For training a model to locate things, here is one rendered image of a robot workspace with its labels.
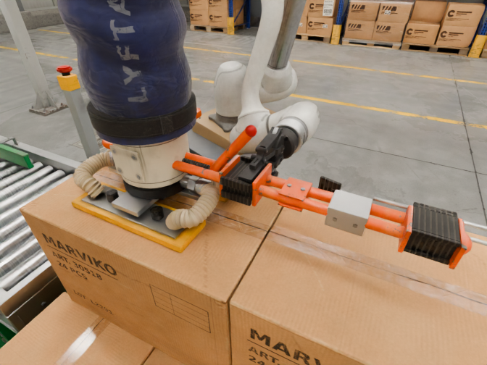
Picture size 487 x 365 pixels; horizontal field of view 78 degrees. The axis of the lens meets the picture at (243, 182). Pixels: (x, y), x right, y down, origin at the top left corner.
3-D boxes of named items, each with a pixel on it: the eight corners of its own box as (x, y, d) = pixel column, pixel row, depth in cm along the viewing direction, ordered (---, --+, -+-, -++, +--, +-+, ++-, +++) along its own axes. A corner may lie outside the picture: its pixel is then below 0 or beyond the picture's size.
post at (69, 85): (109, 222, 207) (56, 75, 149) (116, 216, 212) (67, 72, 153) (116, 225, 205) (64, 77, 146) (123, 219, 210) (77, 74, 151)
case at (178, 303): (71, 300, 99) (17, 208, 76) (151, 224, 128) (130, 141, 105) (231, 391, 78) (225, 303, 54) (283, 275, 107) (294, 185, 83)
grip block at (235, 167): (217, 197, 63) (216, 174, 60) (238, 174, 70) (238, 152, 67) (253, 209, 60) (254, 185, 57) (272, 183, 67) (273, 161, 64)
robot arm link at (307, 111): (316, 145, 81) (275, 154, 89) (330, 123, 92) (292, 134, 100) (302, 108, 77) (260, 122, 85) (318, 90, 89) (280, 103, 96)
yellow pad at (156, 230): (72, 207, 76) (65, 191, 73) (103, 186, 83) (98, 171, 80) (181, 254, 64) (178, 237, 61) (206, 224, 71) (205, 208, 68)
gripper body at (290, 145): (300, 128, 74) (288, 144, 67) (296, 158, 79) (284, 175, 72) (272, 122, 77) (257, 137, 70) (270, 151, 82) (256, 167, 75)
